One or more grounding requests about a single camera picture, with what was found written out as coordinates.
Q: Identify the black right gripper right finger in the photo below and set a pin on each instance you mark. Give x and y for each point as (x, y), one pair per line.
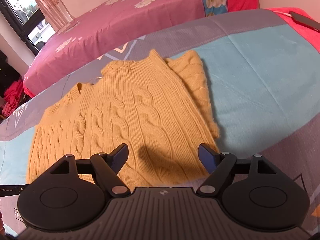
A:
(219, 166)

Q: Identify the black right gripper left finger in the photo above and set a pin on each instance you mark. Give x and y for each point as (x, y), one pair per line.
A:
(106, 168)

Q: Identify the mustard cable-knit sweater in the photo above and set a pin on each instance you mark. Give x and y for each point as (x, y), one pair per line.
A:
(160, 108)

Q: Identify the red clothes pile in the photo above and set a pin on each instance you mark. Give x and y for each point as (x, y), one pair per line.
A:
(12, 98)

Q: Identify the grey and teal bedspread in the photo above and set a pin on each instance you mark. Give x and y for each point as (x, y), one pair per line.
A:
(263, 77)

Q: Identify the black smartphone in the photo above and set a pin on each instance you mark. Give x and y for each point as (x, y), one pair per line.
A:
(304, 21)

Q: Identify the pink lace curtain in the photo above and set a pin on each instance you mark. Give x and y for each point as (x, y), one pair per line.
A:
(55, 13)

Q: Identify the pink floral quilt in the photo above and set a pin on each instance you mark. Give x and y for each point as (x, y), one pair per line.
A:
(108, 28)

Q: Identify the dark framed window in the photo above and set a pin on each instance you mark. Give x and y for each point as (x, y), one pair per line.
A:
(28, 22)

